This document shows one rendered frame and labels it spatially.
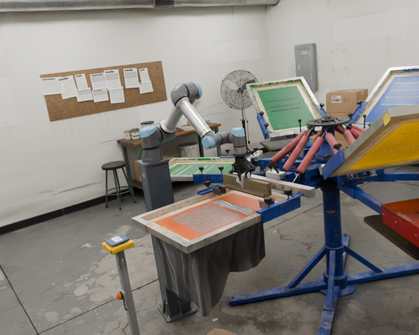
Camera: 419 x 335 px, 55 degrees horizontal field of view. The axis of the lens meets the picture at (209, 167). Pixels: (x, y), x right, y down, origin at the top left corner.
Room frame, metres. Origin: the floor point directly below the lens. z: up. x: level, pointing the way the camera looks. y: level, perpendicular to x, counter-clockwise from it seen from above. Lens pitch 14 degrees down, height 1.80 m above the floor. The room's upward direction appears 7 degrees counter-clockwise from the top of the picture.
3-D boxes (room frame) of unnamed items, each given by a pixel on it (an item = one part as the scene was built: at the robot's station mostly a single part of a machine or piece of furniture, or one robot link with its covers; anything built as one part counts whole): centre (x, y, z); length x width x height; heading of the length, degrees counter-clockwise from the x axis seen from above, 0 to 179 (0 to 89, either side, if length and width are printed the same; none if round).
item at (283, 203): (2.10, -0.36, 0.98); 0.30 x 0.05 x 0.07; 125
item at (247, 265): (1.99, -0.07, 0.74); 0.46 x 0.04 x 0.42; 125
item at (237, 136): (2.36, -0.19, 1.36); 0.09 x 0.08 x 0.11; 45
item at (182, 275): (2.03, 0.24, 0.74); 0.45 x 0.03 x 0.43; 35
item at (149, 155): (2.74, 0.39, 1.25); 0.15 x 0.15 x 0.10
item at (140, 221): (2.20, 0.00, 0.97); 0.79 x 0.58 x 0.04; 125
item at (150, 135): (2.75, 0.38, 1.37); 0.13 x 0.12 x 0.14; 135
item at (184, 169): (3.18, -0.05, 1.05); 1.08 x 0.61 x 0.23; 65
